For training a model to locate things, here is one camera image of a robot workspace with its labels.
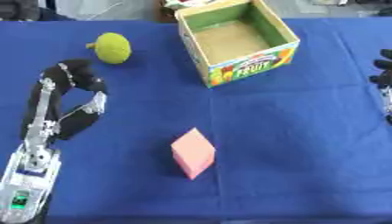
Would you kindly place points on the green toy jackfruit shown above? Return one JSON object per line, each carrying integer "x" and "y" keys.
{"x": 112, "y": 48}

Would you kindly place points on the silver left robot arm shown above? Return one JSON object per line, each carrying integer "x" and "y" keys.
{"x": 29, "y": 172}

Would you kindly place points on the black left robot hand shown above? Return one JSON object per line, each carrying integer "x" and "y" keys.
{"x": 34, "y": 102}

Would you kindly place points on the cardboard box with green inside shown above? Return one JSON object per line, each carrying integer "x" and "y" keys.
{"x": 236, "y": 43}

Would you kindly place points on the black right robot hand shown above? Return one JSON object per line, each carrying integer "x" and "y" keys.
{"x": 384, "y": 64}

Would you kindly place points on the pink block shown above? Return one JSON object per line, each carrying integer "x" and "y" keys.
{"x": 193, "y": 154}

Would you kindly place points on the dark chair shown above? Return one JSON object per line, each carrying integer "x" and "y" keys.
{"x": 19, "y": 9}

